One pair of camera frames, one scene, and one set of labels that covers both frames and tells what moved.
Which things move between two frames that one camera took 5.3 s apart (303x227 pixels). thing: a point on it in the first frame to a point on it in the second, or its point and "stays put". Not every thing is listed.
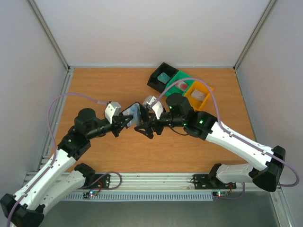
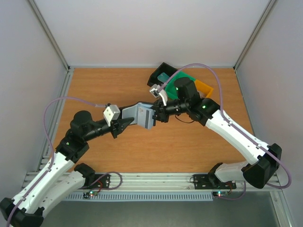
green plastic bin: [179, 76] stays put
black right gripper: [155, 125] to [161, 112]
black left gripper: [118, 120] stays put
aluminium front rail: [158, 183] stays put
